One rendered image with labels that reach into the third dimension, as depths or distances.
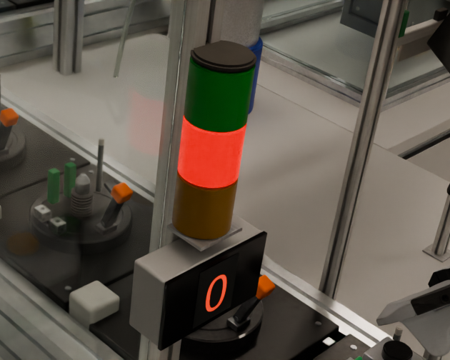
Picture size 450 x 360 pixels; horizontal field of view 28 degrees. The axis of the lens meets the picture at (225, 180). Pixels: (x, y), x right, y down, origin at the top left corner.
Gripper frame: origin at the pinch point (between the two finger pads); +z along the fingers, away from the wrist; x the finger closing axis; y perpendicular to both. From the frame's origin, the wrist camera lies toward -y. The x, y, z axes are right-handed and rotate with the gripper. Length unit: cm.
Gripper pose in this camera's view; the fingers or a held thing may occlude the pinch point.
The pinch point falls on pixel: (408, 293)
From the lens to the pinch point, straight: 89.3
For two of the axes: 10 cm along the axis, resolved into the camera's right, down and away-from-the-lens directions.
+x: 6.8, -3.0, 6.7
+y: 4.5, 8.9, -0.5
